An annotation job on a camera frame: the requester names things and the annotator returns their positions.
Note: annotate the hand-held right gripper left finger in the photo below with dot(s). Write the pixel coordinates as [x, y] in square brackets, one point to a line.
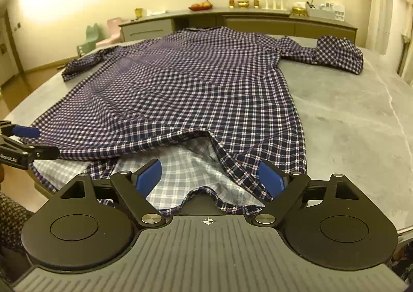
[149, 176]

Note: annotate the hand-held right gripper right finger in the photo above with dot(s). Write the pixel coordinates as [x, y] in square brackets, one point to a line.
[270, 179]

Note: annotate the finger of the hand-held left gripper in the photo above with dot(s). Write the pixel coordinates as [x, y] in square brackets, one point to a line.
[25, 132]
[38, 152]

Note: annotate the blue plaid shirt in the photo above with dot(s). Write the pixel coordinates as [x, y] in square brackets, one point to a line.
[193, 92]

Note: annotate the person's patterned clothing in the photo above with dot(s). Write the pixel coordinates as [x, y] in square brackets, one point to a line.
[14, 221]

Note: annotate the wooden door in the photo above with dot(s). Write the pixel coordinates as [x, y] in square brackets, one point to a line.
[8, 50]

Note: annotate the green plastic chair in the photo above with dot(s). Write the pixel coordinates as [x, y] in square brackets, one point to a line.
[90, 37]

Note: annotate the pink plastic chair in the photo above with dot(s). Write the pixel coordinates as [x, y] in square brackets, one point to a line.
[111, 32]

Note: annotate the long grey sideboard cabinet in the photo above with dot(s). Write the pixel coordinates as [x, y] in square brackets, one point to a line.
[258, 22]

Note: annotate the gold cup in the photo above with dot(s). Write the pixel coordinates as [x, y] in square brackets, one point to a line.
[138, 13]

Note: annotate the gold box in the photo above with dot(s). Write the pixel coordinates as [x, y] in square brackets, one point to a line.
[298, 10]

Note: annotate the white organizer box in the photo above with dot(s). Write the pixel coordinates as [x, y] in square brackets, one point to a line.
[326, 10]

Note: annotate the plate of orange fruit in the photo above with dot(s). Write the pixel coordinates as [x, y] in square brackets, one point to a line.
[200, 6]

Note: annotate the wide gold ornament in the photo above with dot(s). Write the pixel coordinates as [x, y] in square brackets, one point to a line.
[243, 3]

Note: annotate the white curtain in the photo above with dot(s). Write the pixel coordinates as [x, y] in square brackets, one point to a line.
[390, 5]

